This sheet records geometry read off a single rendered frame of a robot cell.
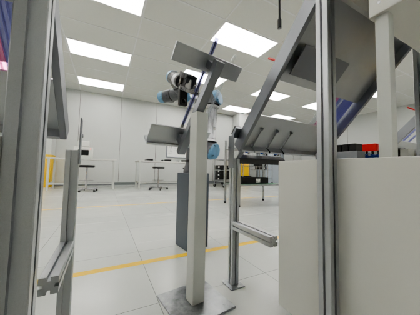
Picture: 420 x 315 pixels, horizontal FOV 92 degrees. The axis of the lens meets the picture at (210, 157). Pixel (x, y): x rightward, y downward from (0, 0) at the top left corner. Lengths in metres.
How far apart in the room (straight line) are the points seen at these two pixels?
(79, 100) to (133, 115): 1.63
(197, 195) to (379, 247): 0.61
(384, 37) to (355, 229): 0.52
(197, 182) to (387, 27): 0.77
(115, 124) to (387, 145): 7.40
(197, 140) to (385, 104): 0.63
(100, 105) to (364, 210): 7.56
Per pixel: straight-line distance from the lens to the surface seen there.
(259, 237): 0.95
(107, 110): 7.74
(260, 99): 1.00
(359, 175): 0.70
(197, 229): 0.93
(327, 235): 0.72
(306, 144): 1.45
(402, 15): 0.84
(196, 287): 1.02
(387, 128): 0.69
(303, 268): 0.86
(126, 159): 7.54
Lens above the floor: 0.58
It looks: 3 degrees up
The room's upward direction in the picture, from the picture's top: 1 degrees clockwise
